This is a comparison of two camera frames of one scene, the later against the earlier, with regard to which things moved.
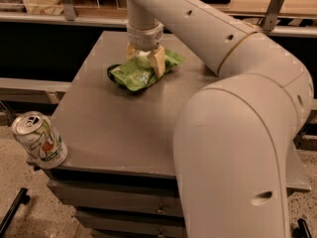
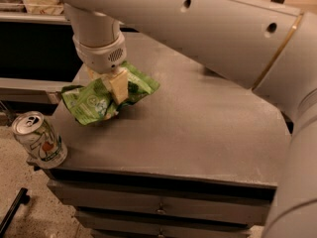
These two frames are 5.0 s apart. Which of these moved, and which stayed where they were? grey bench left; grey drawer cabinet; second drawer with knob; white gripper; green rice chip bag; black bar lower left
Moved: white gripper; green rice chip bag
Stayed: second drawer with knob; grey drawer cabinet; grey bench left; black bar lower left
